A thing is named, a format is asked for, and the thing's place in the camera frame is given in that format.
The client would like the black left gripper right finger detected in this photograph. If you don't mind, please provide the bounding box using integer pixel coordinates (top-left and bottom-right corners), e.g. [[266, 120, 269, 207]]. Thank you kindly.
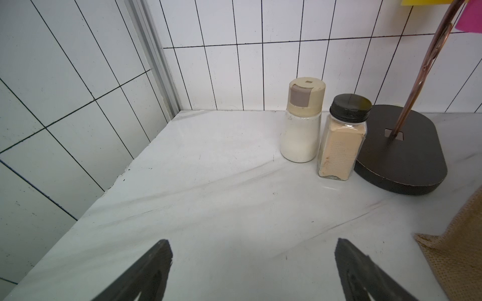
[[335, 238, 416, 300]]

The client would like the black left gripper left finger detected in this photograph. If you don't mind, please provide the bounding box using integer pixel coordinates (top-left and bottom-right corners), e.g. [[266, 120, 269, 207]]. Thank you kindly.
[[94, 240, 173, 300]]

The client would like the burlap Christmas canvas bag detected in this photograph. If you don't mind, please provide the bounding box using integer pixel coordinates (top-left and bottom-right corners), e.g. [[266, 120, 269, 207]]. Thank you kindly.
[[414, 189, 481, 300]]

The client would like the dark metal cup stand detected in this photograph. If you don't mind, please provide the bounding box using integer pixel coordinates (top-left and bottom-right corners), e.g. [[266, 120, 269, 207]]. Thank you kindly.
[[354, 1, 463, 196]]

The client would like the black-lidded spice jar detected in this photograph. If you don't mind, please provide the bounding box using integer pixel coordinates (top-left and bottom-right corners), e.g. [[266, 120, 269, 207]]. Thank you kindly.
[[318, 94, 372, 181]]

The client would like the white powder spice jar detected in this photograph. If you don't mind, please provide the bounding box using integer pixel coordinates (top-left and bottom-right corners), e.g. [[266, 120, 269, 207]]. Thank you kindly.
[[280, 77, 326, 163]]

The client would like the pink plastic goblet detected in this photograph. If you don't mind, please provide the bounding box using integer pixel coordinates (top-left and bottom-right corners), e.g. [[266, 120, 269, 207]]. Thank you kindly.
[[455, 0, 482, 34]]

